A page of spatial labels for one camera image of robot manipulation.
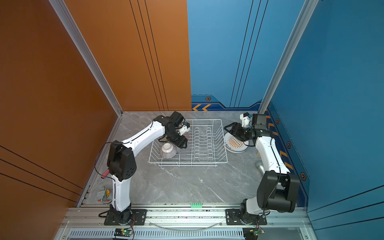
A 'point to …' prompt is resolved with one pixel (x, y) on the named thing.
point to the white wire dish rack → (206, 146)
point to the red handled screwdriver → (105, 173)
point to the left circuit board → (120, 232)
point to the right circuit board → (251, 233)
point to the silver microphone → (261, 168)
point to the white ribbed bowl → (168, 151)
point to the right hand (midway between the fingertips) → (227, 129)
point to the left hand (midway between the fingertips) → (182, 142)
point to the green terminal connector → (196, 205)
